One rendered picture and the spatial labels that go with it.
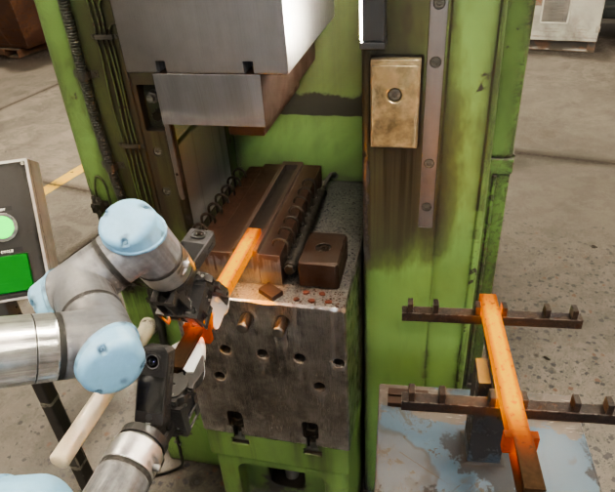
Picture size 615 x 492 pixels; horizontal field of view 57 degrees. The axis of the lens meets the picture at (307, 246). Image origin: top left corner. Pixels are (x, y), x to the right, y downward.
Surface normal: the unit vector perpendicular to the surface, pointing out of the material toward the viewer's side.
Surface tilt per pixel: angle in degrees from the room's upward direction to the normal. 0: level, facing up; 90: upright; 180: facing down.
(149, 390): 58
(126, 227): 29
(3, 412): 0
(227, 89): 90
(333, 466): 90
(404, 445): 0
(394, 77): 90
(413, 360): 90
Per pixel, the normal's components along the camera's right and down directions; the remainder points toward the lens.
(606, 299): -0.06, -0.83
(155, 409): -0.19, 0.03
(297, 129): -0.22, 0.55
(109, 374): 0.50, 0.46
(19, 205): 0.15, 0.05
